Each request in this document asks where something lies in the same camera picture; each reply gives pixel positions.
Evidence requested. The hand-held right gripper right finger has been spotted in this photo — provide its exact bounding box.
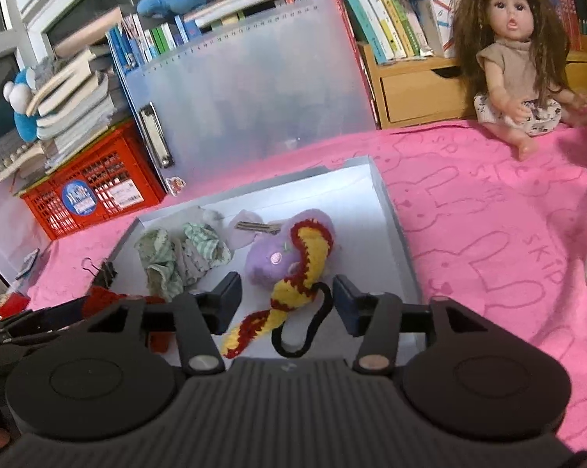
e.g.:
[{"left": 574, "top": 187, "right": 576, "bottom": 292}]
[{"left": 332, "top": 274, "right": 506, "bottom": 376}]

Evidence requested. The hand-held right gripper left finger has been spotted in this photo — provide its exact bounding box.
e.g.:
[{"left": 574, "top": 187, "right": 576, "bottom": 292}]
[{"left": 86, "top": 271, "right": 244, "bottom": 376}]

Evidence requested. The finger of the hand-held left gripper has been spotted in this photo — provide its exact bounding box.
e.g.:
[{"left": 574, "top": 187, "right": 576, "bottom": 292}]
[{"left": 0, "top": 300, "right": 87, "bottom": 348}]

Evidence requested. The black hair tie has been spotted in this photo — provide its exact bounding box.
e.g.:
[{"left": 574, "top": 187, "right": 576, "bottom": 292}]
[{"left": 271, "top": 285, "right": 334, "bottom": 358}]

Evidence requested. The yellow red crochet snake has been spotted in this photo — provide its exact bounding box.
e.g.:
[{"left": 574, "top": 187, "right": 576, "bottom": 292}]
[{"left": 220, "top": 219, "right": 335, "bottom": 359}]

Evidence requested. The purple plush toy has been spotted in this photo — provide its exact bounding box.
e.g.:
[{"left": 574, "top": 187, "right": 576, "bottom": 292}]
[{"left": 245, "top": 209, "right": 338, "bottom": 298}]

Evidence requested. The green checked cloth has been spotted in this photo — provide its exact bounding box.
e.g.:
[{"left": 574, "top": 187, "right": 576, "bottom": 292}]
[{"left": 176, "top": 222, "right": 232, "bottom": 286}]

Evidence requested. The red crochet piece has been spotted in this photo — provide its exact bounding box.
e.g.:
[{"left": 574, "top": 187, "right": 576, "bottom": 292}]
[{"left": 81, "top": 285, "right": 172, "bottom": 352}]

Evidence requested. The metal hair clip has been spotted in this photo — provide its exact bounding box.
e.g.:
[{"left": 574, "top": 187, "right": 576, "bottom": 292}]
[{"left": 235, "top": 221, "right": 282, "bottom": 235}]

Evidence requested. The green floral cloth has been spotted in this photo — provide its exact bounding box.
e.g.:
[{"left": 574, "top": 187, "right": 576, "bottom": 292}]
[{"left": 136, "top": 228, "right": 187, "bottom": 303}]

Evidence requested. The white shallow box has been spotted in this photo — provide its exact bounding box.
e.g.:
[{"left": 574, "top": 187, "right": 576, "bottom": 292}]
[{"left": 91, "top": 155, "right": 423, "bottom": 352}]

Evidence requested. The red booklet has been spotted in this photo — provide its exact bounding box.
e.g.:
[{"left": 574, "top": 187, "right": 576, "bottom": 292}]
[{"left": 0, "top": 292, "right": 35, "bottom": 325}]

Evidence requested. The pale lavender fabric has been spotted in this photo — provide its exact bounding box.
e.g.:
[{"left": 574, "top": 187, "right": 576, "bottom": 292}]
[{"left": 227, "top": 209, "right": 265, "bottom": 250}]

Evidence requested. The small printed card box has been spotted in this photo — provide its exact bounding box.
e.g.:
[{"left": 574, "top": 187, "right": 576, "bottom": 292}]
[{"left": 15, "top": 248, "right": 41, "bottom": 278}]

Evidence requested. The black binder clip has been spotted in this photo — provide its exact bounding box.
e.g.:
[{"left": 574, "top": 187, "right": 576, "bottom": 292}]
[{"left": 81, "top": 258, "right": 119, "bottom": 288}]

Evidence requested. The pink rabbit print towel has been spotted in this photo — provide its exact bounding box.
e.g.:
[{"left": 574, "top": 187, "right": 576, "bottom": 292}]
[{"left": 0, "top": 107, "right": 587, "bottom": 454}]

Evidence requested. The red plastic crate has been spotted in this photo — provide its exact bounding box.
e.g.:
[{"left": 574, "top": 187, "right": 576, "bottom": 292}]
[{"left": 19, "top": 119, "right": 167, "bottom": 242}]

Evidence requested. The translucent clipboard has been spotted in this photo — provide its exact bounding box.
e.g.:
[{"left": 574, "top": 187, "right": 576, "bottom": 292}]
[{"left": 118, "top": 0, "right": 377, "bottom": 183}]

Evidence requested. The blue white plush toy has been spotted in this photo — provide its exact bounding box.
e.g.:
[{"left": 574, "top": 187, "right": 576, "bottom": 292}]
[{"left": 3, "top": 56, "right": 55, "bottom": 142}]

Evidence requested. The stack of books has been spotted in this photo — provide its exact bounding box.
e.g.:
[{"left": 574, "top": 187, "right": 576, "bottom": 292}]
[{"left": 0, "top": 46, "right": 123, "bottom": 196}]

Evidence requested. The wooden drawer box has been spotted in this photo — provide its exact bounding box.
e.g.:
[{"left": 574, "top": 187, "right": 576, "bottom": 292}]
[{"left": 359, "top": 36, "right": 587, "bottom": 130}]

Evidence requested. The row of slim booklets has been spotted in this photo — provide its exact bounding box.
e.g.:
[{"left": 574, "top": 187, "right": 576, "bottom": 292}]
[{"left": 105, "top": 0, "right": 340, "bottom": 79}]

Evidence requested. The row of upright books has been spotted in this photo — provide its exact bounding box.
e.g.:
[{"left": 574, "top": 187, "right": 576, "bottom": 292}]
[{"left": 325, "top": 0, "right": 587, "bottom": 66}]

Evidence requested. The long-haired doll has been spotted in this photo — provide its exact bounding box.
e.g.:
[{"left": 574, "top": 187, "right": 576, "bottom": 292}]
[{"left": 449, "top": 0, "right": 587, "bottom": 161}]

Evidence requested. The white carton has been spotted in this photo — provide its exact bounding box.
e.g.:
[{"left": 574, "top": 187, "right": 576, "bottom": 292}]
[{"left": 417, "top": 0, "right": 457, "bottom": 59}]

